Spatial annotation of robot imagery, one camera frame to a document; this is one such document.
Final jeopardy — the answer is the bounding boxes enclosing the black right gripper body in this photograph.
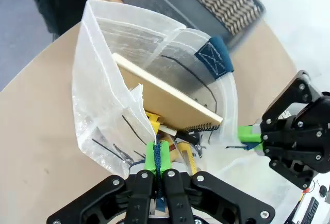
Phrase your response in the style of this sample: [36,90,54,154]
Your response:
[283,92,330,175]

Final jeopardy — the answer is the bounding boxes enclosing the cream wooden stick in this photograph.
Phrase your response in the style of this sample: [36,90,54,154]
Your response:
[158,124,179,136]

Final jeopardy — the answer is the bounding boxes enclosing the yellow utility knife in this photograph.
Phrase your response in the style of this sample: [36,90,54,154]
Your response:
[177,142,199,176]

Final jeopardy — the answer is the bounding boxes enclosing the black keyboard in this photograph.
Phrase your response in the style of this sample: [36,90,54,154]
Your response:
[306,196,321,224]

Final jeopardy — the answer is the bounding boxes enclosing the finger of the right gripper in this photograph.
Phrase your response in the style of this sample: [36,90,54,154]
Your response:
[238,70,323,143]
[246,141,323,190]

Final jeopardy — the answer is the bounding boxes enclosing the dark patterned pouch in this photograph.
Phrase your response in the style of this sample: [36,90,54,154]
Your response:
[113,0,267,53]

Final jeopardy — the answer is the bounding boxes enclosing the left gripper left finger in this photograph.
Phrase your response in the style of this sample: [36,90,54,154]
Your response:
[46,141,158,224]

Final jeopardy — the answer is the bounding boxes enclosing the yellow plastic clip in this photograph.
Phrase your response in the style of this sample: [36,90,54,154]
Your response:
[145,110,162,134]

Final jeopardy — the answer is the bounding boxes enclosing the person in striped black shirt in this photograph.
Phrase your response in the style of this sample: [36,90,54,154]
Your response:
[25,0,90,36]

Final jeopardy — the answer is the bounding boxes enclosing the clear mesh shopping bag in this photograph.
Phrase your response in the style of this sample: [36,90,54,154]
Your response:
[71,0,308,224]

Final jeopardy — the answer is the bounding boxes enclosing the kraft spiral notebook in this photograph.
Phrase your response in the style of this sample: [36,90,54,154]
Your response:
[111,52,224,134]

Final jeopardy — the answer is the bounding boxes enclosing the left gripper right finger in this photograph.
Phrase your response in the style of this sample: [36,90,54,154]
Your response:
[157,141,276,224]

